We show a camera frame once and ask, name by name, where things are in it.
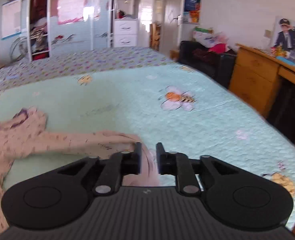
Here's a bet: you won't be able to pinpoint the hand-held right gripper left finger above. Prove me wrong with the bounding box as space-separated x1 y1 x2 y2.
57 142 142 197

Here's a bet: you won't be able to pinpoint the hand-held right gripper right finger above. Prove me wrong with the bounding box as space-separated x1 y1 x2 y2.
156 142 239 197

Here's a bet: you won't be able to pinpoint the cream printed shirt purple lace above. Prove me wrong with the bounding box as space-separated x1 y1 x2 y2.
0 107 160 233

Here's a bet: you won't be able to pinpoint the pile of clothes in wardrobe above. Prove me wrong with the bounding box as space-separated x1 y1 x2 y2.
30 22 49 60

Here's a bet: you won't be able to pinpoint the dark red hanging clothes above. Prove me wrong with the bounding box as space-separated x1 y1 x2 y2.
30 0 49 23

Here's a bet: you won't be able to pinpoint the green bee-print quilt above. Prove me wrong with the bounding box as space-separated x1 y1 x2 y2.
0 64 295 230

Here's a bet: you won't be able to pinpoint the black armchair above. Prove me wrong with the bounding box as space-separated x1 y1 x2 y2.
179 41 238 89

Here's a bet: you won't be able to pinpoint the purple heart-print bedsheet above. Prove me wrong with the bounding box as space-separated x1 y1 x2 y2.
0 46 195 95

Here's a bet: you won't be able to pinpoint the wooden desk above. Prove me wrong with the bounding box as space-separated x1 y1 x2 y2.
229 44 295 145

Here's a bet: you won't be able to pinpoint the white drawer cabinet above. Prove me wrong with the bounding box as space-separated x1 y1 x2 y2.
113 19 138 47

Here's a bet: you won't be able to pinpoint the plastic bags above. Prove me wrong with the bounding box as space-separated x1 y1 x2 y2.
194 27 234 54

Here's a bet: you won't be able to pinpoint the light blue sliding-door wardrobe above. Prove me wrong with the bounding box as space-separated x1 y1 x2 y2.
0 0 115 62

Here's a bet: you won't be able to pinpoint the white door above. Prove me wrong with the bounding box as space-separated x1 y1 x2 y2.
162 0 185 55

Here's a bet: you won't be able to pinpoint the pink bordered poster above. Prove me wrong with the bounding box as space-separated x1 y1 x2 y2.
57 0 87 25
87 0 100 20

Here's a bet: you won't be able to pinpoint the colourful clutter on desk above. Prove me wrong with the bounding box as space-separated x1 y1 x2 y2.
270 44 295 73

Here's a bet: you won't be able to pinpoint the uniformed child photo poster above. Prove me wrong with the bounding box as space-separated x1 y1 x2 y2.
272 16 295 65

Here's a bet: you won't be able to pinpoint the blue bordered chart poster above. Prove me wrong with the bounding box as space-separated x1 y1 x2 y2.
0 0 23 40

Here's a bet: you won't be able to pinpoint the bags in wall niche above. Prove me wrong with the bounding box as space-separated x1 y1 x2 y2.
184 0 203 24

